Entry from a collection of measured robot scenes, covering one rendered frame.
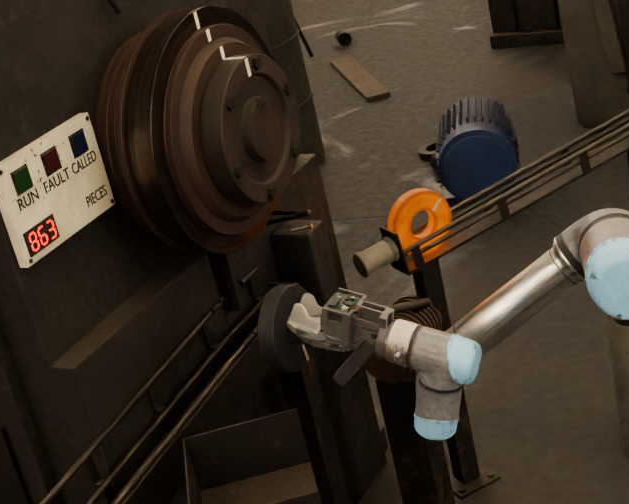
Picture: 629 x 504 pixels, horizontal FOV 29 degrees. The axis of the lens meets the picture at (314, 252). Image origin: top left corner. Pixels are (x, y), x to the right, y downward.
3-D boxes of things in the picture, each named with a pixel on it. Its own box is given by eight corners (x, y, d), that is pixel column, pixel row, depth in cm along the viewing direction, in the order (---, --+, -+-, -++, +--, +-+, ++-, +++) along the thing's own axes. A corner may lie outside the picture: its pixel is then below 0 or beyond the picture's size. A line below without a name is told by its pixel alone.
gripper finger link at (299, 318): (279, 291, 214) (327, 305, 210) (279, 319, 217) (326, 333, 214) (271, 300, 211) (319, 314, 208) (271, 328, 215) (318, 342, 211)
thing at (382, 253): (357, 273, 277) (349, 251, 274) (389, 255, 279) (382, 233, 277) (370, 281, 272) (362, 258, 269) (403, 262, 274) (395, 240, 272)
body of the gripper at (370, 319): (336, 285, 213) (400, 303, 208) (335, 326, 217) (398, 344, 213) (317, 307, 207) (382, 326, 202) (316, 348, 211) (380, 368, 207)
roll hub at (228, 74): (222, 228, 226) (184, 85, 215) (291, 168, 248) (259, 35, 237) (248, 228, 223) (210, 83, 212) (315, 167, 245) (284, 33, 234)
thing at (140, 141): (164, 296, 227) (92, 55, 209) (280, 192, 264) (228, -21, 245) (192, 297, 224) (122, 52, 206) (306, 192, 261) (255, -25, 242)
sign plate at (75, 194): (19, 268, 206) (-15, 170, 199) (107, 203, 227) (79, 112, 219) (30, 268, 205) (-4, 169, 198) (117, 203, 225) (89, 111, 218)
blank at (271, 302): (246, 320, 209) (263, 320, 207) (284, 267, 220) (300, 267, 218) (275, 389, 216) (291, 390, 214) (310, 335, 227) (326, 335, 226)
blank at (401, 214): (418, 265, 283) (426, 269, 280) (374, 231, 274) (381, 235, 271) (455, 210, 283) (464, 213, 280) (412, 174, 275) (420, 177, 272)
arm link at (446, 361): (465, 399, 201) (470, 354, 197) (403, 380, 205) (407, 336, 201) (480, 376, 208) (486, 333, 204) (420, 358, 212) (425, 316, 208)
